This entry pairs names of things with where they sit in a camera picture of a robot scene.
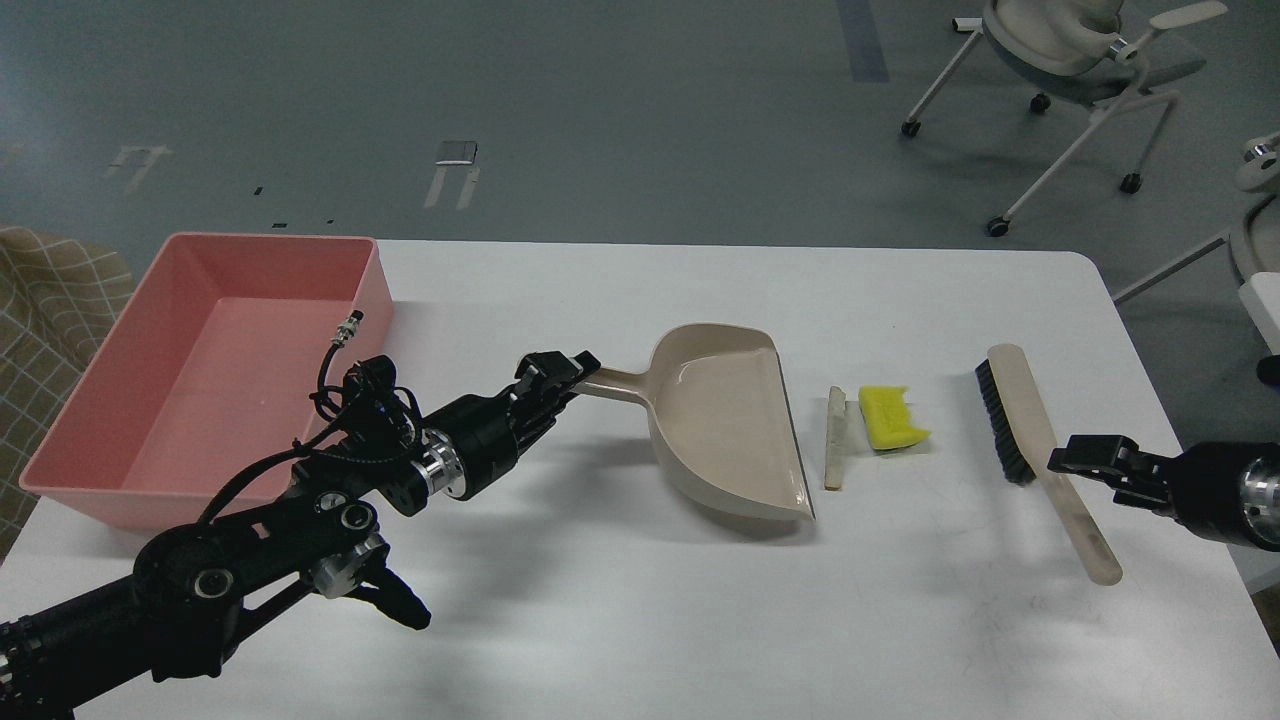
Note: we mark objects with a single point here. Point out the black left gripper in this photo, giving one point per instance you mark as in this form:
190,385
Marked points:
488,435

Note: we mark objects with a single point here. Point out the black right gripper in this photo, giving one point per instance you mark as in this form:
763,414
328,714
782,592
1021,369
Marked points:
1201,488

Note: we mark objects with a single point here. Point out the beige hand brush black bristles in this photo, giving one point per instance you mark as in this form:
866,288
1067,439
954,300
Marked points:
1024,440

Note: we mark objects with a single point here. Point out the beige plastic dustpan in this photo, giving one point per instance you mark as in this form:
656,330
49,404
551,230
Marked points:
719,418

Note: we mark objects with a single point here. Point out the yellow sponge piece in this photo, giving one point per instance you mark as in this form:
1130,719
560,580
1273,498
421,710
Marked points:
887,418

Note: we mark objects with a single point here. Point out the white bread slice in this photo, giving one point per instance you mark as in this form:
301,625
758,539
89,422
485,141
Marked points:
837,432

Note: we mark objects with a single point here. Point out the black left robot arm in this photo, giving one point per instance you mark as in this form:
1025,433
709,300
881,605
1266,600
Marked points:
289,526

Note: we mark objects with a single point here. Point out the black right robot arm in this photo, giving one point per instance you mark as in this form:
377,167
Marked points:
1260,492

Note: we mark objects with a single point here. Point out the pink plastic bin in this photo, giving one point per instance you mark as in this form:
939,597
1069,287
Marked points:
209,368

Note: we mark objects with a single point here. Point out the white office chair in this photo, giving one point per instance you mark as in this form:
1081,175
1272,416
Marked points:
1096,54

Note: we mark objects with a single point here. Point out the beige checkered cloth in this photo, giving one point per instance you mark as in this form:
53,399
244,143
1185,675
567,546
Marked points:
59,299

